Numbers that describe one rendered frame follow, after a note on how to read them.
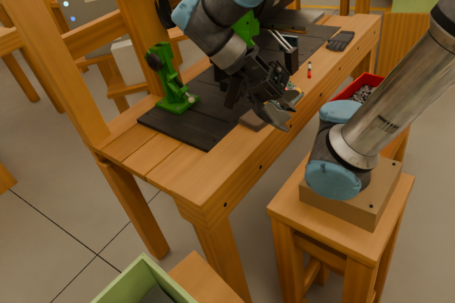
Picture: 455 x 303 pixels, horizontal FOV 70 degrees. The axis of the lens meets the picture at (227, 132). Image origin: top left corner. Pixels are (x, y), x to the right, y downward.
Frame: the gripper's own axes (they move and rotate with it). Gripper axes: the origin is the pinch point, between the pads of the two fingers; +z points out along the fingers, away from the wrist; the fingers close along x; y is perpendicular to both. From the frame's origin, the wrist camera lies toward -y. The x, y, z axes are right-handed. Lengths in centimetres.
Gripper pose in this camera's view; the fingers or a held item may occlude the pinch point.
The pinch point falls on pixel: (286, 118)
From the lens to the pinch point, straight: 79.1
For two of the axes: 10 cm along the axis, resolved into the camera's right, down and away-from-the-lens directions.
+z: 6.9, 6.0, 4.0
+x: 3.6, -7.7, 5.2
